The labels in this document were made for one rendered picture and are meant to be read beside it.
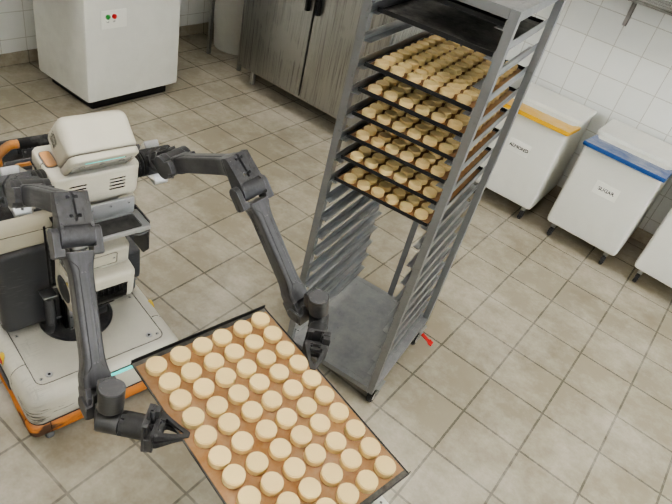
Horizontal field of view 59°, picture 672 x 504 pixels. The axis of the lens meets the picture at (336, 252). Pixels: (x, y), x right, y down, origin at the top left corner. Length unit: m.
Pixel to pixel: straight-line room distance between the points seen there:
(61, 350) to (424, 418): 1.60
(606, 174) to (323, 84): 2.16
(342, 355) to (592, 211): 2.20
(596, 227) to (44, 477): 3.51
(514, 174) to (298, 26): 1.98
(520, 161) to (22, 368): 3.31
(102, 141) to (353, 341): 1.57
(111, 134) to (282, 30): 3.26
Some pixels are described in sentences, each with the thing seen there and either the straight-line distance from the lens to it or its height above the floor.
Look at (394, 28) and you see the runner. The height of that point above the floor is 1.58.
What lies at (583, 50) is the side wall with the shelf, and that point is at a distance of 4.82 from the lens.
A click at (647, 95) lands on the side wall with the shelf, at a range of 4.76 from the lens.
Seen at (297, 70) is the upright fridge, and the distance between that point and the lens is 4.96.
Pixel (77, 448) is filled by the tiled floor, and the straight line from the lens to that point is 2.64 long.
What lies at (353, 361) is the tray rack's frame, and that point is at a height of 0.15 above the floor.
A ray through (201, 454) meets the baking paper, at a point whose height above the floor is 1.00.
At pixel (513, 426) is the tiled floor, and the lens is 3.10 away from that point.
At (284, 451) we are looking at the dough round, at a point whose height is 1.01.
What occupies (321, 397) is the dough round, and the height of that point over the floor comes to 1.01.
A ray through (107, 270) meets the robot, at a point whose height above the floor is 0.74.
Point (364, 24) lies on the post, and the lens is 2.04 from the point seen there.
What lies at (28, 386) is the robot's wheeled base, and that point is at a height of 0.28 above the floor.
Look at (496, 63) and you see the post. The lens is 1.89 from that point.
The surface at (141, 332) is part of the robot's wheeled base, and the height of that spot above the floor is 0.28.
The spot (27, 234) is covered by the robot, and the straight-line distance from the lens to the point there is 2.35.
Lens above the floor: 2.20
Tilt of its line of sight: 37 degrees down
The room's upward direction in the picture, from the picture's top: 15 degrees clockwise
